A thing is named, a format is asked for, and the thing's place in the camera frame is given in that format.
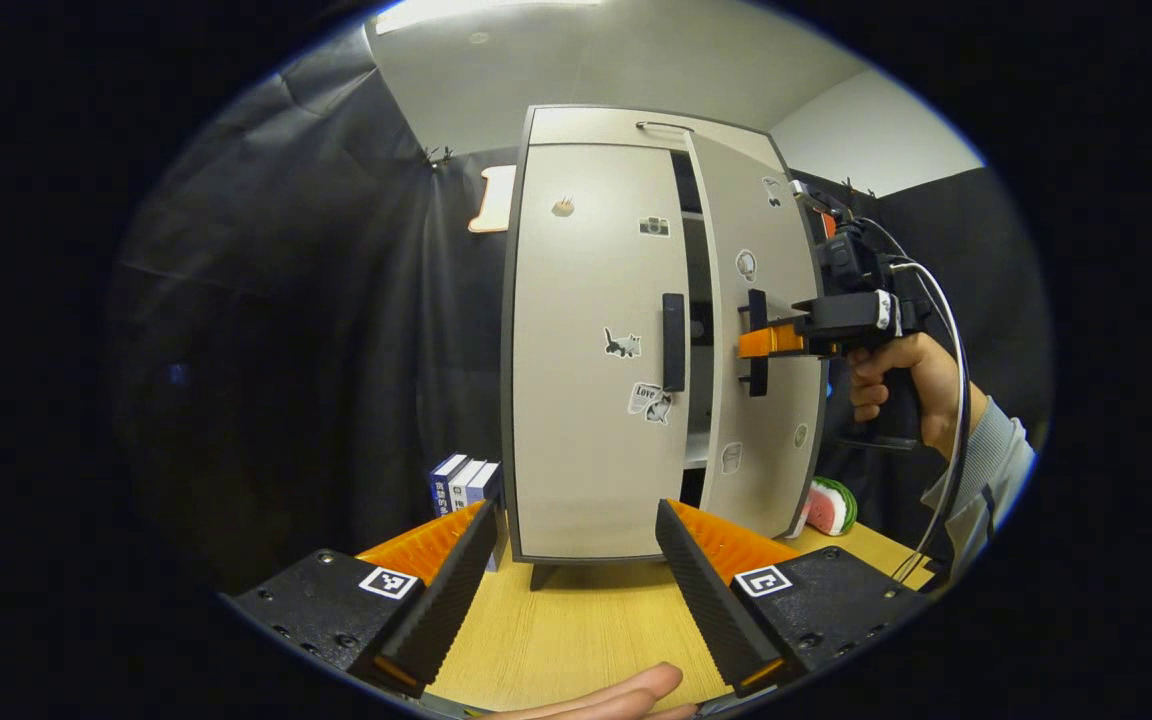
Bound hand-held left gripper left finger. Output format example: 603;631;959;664
226;498;500;699

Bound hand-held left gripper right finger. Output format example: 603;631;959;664
654;498;932;699

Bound grey shoe cabinet body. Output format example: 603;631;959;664
501;103;817;591

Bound grey shoe cabinet door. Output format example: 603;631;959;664
684;130;830;541
511;143;692;561

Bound watermelon slice toy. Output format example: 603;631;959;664
804;476;859;537

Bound black backdrop cloth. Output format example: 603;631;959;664
111;30;1052;601

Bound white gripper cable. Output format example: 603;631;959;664
891;260;969;586

